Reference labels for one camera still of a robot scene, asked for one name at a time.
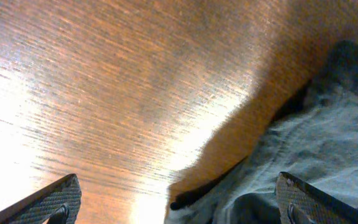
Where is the dark green t-shirt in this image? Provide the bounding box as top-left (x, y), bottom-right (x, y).
top-left (165, 40), bottom-right (358, 223)

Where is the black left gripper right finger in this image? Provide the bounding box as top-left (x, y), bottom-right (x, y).
top-left (275, 172), bottom-right (358, 224)

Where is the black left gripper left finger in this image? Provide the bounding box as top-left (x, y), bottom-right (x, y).
top-left (0, 174), bottom-right (82, 223)

